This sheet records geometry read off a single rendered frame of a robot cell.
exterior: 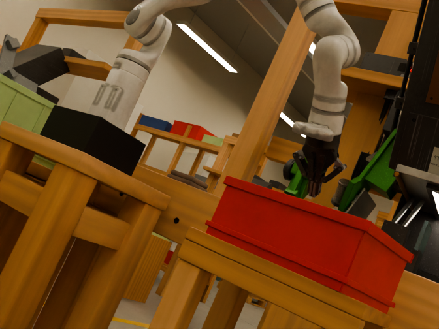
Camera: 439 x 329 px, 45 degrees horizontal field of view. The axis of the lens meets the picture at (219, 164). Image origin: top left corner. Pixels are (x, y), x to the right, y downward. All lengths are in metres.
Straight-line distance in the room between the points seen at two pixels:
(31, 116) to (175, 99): 8.87
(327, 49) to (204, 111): 9.87
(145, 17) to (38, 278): 0.66
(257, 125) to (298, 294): 1.28
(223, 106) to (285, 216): 10.42
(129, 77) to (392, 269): 0.76
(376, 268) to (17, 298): 0.70
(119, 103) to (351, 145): 0.92
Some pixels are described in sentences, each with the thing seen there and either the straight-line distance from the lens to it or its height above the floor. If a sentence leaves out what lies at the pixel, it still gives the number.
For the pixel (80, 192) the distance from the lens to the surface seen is 1.15.
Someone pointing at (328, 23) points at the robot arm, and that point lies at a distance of 1.14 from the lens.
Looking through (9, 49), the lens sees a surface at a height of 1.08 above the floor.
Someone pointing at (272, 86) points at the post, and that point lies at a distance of 2.12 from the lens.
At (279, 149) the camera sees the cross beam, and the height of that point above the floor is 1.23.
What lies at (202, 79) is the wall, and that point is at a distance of 10.77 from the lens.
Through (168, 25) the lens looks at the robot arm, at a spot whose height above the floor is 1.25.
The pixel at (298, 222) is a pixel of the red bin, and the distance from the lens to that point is 0.91.
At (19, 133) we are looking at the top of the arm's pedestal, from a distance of 1.31.
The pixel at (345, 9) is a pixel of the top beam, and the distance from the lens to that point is 2.27.
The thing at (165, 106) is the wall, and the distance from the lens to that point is 10.21.
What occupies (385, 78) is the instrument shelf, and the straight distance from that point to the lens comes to 1.88.
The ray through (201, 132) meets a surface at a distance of 7.69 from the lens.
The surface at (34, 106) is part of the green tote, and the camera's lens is 1.54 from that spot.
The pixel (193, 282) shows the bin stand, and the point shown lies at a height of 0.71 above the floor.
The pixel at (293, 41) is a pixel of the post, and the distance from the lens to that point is 2.19.
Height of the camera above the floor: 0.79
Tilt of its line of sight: 8 degrees up
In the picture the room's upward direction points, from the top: 24 degrees clockwise
